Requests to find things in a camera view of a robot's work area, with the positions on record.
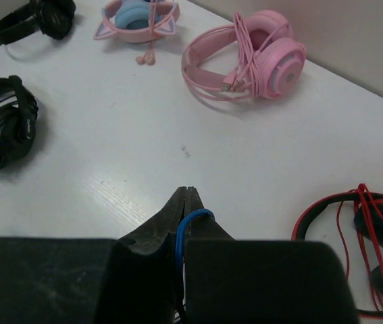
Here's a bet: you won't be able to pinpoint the pink gaming headset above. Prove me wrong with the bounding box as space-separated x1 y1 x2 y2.
182 9 307 101

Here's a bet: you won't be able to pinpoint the red black headphones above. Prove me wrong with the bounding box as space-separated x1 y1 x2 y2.
291 183 383 320

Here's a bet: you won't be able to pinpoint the pink blue cat headphones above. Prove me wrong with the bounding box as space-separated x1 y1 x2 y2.
93 0 180 65

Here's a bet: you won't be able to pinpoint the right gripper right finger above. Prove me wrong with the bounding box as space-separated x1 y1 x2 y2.
182 187 234 240

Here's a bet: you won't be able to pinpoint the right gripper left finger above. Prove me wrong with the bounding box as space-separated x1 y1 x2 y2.
118 186 187 256

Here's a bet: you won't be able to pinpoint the black headset with microphone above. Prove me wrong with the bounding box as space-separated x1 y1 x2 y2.
0 75 39 170

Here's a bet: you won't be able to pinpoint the black headphones back left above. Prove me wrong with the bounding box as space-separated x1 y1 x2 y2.
0 0 76 62

